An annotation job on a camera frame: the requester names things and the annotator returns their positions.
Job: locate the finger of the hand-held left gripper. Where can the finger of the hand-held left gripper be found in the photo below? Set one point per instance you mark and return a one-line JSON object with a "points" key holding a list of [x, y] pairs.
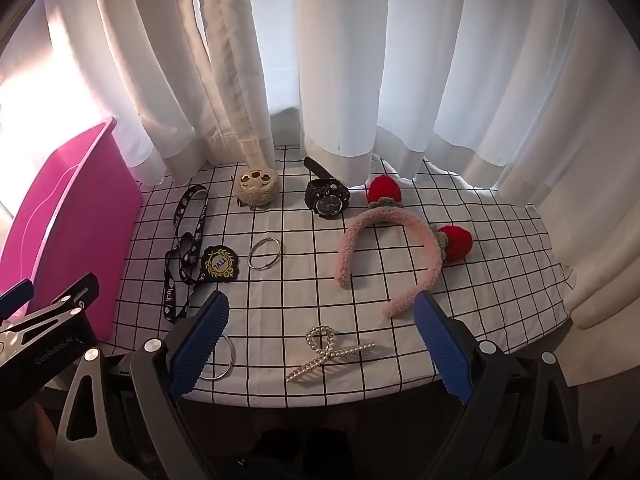
{"points": [[75, 288], [15, 296]]}

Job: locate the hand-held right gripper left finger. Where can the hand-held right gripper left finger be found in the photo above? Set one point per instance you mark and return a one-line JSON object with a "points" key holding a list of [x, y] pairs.
{"points": [[200, 345]]}

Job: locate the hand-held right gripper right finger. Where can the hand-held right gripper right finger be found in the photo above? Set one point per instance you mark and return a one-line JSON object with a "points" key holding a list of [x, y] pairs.
{"points": [[445, 350]]}

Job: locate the pink plastic basin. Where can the pink plastic basin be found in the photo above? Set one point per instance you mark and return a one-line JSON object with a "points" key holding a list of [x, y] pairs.
{"points": [[75, 220]]}

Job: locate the black gold embroidered patch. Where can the black gold embroidered patch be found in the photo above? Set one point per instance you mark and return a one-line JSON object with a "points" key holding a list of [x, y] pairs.
{"points": [[218, 263]]}

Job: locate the small silver bangle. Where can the small silver bangle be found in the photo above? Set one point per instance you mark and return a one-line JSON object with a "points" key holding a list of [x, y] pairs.
{"points": [[250, 259]]}

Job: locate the pink plush strawberry headband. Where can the pink plush strawberry headband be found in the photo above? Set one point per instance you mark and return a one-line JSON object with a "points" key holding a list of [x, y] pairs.
{"points": [[350, 240]]}

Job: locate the black wrist watch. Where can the black wrist watch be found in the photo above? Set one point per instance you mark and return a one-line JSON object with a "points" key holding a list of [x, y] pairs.
{"points": [[327, 200]]}

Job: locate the black grid white tablecloth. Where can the black grid white tablecloth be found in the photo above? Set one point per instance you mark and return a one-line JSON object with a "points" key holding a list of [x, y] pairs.
{"points": [[300, 300]]}

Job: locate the pearl hair clip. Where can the pearl hair clip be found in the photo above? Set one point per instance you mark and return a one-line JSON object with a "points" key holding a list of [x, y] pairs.
{"points": [[327, 355]]}

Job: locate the beige curtain lining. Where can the beige curtain lining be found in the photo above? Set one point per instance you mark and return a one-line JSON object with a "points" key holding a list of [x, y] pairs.
{"points": [[230, 75]]}

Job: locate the white curtain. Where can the white curtain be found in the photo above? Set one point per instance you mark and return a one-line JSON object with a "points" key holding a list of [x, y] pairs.
{"points": [[400, 60]]}

